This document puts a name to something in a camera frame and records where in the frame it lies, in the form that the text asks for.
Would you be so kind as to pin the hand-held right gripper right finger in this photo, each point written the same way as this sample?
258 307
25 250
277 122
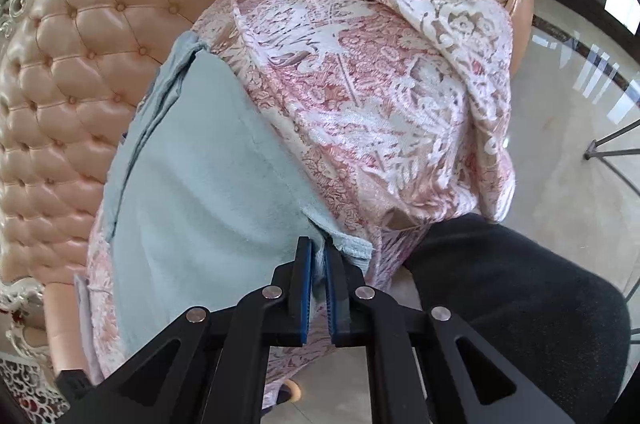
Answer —
331 304

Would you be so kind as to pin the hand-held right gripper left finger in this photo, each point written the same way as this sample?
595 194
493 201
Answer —
305 304

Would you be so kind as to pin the light blue sweater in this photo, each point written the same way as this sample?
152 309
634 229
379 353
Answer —
200 204

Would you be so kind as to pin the white lattice screen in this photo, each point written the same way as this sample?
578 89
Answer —
25 384

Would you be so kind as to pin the light grey garment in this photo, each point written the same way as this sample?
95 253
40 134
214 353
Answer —
84 304

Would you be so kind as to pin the person's shoe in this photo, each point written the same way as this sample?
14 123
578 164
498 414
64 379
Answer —
290 391

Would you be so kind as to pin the person's leg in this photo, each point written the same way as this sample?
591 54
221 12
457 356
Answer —
515 304

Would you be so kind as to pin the pink floral blanket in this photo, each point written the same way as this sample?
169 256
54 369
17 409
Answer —
375 103

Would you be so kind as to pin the beige tufted leather sofa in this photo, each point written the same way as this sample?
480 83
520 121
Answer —
75 103

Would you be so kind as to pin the glass table with metal legs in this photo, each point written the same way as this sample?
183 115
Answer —
612 143

